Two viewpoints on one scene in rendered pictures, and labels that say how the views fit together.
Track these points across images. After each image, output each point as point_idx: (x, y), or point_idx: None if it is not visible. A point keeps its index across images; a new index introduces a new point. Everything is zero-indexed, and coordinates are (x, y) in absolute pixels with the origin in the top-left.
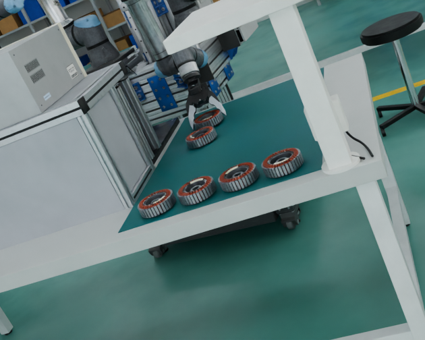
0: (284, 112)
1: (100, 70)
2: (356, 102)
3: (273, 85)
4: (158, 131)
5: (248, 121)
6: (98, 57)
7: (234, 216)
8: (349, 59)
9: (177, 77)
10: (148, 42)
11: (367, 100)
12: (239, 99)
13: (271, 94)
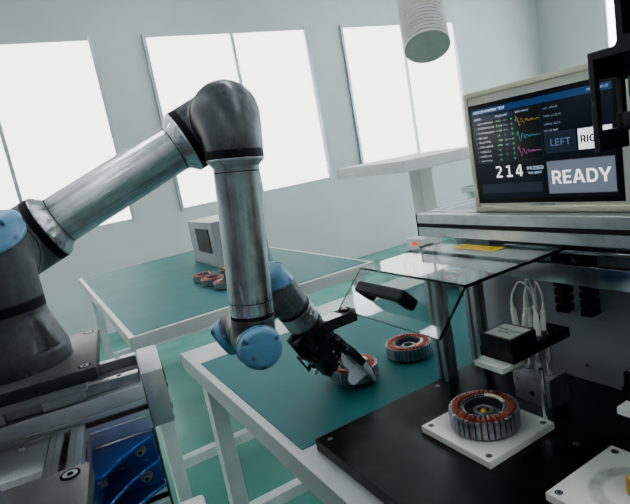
0: (340, 330)
1: (453, 212)
2: (334, 304)
3: (222, 387)
4: (383, 426)
5: (353, 346)
6: (6, 501)
7: None
8: (194, 353)
9: (105, 497)
10: (268, 266)
11: (334, 301)
12: (257, 401)
13: (265, 369)
